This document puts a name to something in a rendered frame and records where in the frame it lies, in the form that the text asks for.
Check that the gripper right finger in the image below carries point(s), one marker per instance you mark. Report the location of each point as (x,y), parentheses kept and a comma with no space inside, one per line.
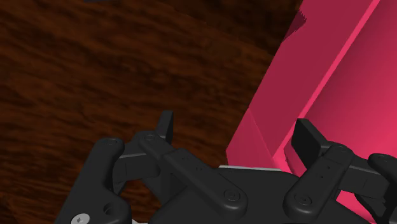
(322,173)

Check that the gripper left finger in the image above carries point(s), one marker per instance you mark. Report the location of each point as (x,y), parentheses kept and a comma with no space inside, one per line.
(186,167)

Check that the pink box furniture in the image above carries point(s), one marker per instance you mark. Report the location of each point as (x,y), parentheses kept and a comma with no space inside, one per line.
(325,77)

